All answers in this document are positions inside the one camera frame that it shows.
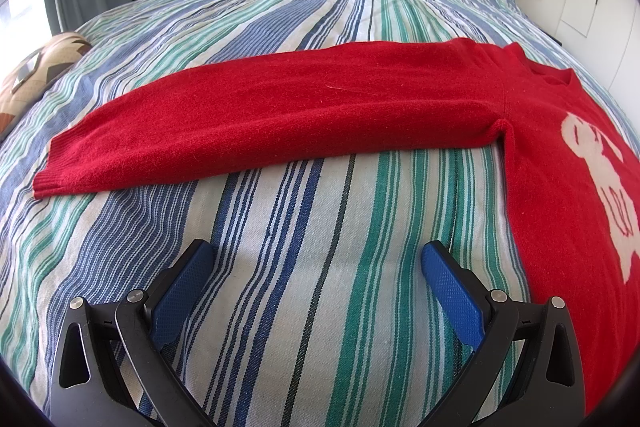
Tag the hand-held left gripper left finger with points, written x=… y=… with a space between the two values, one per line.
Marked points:
x=182 y=294

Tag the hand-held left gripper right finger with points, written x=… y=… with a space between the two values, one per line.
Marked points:
x=452 y=292

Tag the red knit sweater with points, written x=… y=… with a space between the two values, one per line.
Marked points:
x=350 y=107

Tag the striped bed cover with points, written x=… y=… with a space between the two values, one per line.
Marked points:
x=300 y=232

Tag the patterned cushion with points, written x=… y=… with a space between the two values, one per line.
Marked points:
x=35 y=72

